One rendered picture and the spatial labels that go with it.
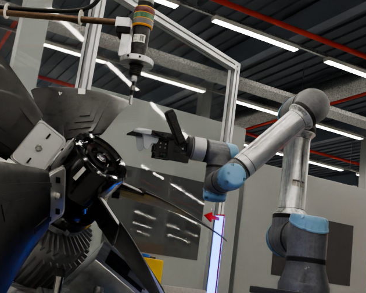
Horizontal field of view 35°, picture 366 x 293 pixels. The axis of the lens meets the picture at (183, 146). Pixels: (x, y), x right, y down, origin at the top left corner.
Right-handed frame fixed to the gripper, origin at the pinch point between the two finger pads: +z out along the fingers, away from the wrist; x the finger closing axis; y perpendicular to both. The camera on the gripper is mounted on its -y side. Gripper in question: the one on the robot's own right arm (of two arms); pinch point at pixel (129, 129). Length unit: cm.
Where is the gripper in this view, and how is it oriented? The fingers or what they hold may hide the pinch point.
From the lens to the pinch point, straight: 181.0
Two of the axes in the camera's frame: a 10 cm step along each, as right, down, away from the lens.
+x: -2.2, 0.6, 9.7
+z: -9.6, -1.8, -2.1
